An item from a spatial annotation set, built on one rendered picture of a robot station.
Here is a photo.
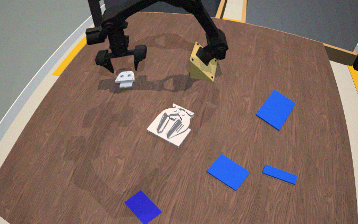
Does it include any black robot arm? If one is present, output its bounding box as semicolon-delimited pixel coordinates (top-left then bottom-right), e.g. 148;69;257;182
85;0;228;66

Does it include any blue flat bar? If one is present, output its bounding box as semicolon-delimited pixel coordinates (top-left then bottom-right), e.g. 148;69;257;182
262;165;297;185

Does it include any blue flat rectangular plate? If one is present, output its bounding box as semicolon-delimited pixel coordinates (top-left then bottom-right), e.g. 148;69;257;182
207;154;250;191
256;89;295;130
125;190;162;224

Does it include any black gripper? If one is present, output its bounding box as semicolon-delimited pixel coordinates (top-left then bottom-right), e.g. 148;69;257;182
95;37;147;74

